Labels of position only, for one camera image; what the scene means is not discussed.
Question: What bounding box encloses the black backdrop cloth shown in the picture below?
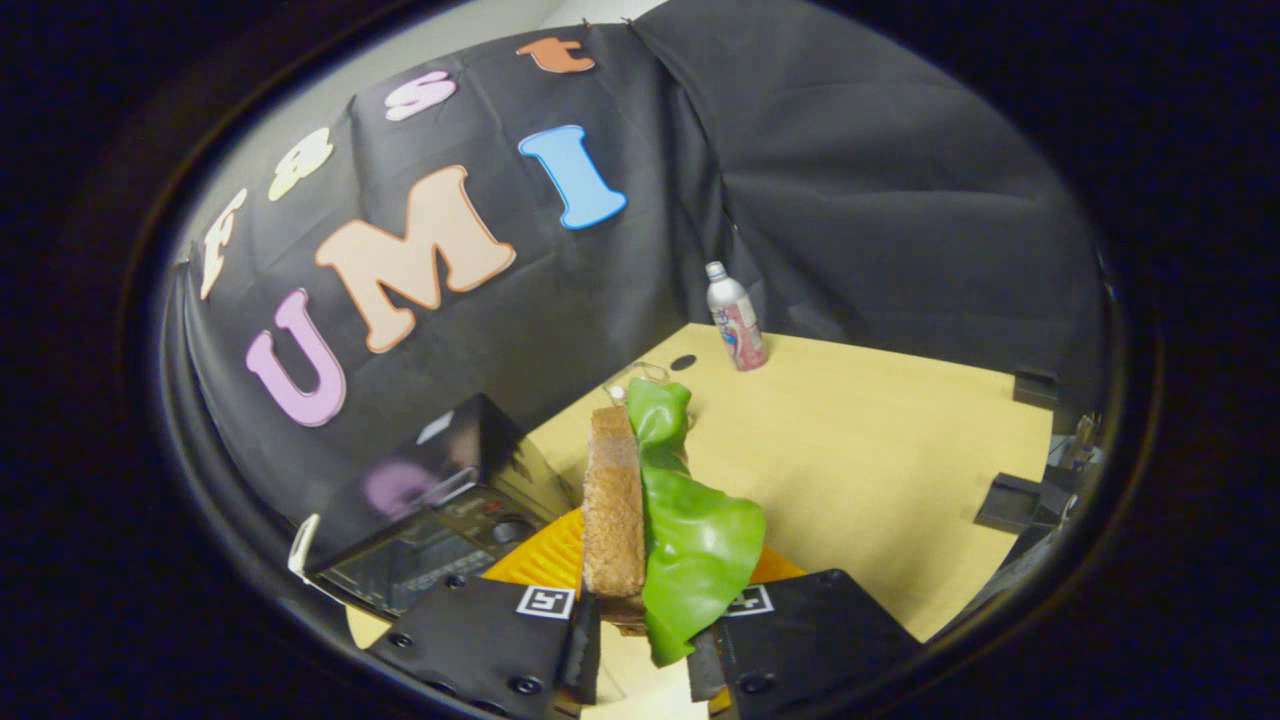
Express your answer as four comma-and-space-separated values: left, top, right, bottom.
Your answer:
165, 0, 1111, 531

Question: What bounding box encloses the black toaster oven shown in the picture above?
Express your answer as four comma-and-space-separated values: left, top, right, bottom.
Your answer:
305, 392, 583, 617

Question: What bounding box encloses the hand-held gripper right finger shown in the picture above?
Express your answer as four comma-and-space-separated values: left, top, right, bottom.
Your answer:
686, 543, 923, 719

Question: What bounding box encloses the black table clamp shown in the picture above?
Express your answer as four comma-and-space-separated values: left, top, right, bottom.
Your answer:
975, 472, 1063, 537
1012, 370, 1060, 410

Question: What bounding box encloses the clear glass jar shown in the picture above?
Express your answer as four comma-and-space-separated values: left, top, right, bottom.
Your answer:
603, 361, 673, 403

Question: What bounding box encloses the pink label drink bottle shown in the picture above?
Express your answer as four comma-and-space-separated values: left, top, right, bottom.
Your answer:
705, 261, 769, 372

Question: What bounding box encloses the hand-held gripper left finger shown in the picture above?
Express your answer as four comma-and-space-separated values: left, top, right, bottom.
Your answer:
365, 507, 603, 720

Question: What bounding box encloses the white bread lettuce sandwich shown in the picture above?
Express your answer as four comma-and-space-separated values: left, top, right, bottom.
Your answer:
583, 378, 768, 669

